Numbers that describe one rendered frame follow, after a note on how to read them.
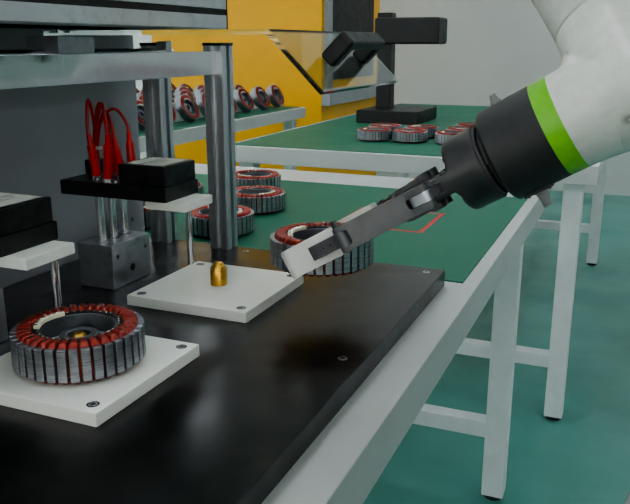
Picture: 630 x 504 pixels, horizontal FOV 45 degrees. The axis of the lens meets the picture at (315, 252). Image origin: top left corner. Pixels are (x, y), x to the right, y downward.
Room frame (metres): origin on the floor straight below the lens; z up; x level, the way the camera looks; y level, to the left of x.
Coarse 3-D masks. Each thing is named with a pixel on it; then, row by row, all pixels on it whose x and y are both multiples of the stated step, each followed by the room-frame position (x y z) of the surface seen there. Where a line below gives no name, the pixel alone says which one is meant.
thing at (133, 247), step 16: (96, 240) 0.88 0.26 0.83; (112, 240) 0.88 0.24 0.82; (128, 240) 0.88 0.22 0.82; (144, 240) 0.91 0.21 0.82; (80, 256) 0.87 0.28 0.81; (96, 256) 0.86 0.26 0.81; (112, 256) 0.85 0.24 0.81; (128, 256) 0.88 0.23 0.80; (144, 256) 0.91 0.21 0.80; (80, 272) 0.87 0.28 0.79; (96, 272) 0.86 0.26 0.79; (112, 272) 0.85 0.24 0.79; (128, 272) 0.88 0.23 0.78; (144, 272) 0.91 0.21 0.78; (112, 288) 0.86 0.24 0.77
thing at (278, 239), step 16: (304, 224) 0.83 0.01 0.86; (272, 240) 0.77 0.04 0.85; (288, 240) 0.76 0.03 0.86; (272, 256) 0.77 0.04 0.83; (352, 256) 0.75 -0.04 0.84; (368, 256) 0.76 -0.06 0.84; (288, 272) 0.76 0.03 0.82; (320, 272) 0.74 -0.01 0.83; (336, 272) 0.74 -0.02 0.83; (352, 272) 0.75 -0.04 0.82
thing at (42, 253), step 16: (0, 192) 0.68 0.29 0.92; (0, 208) 0.61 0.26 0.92; (16, 208) 0.63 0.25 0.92; (32, 208) 0.64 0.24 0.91; (48, 208) 0.66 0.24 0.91; (0, 224) 0.61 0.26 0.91; (16, 224) 0.62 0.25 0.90; (32, 224) 0.64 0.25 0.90; (48, 224) 0.66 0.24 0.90; (0, 240) 0.61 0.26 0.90; (16, 240) 0.62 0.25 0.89; (32, 240) 0.64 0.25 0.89; (48, 240) 0.66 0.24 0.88; (0, 256) 0.60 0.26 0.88; (16, 256) 0.61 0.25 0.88; (32, 256) 0.61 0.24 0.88; (48, 256) 0.62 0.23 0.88; (64, 256) 0.64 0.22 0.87
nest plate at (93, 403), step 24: (0, 360) 0.62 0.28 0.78; (144, 360) 0.62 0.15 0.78; (168, 360) 0.62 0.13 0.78; (192, 360) 0.65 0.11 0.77; (0, 384) 0.57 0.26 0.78; (24, 384) 0.57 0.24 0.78; (48, 384) 0.57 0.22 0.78; (72, 384) 0.57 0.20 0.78; (96, 384) 0.57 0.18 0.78; (120, 384) 0.57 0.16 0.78; (144, 384) 0.58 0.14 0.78; (24, 408) 0.55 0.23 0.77; (48, 408) 0.54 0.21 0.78; (72, 408) 0.53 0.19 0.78; (96, 408) 0.53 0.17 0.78; (120, 408) 0.55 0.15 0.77
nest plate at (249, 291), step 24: (192, 264) 0.92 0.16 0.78; (144, 288) 0.83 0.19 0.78; (168, 288) 0.83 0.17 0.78; (192, 288) 0.83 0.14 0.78; (216, 288) 0.83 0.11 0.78; (240, 288) 0.83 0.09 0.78; (264, 288) 0.83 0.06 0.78; (288, 288) 0.84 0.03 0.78; (192, 312) 0.77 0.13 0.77; (216, 312) 0.76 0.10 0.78; (240, 312) 0.75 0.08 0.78
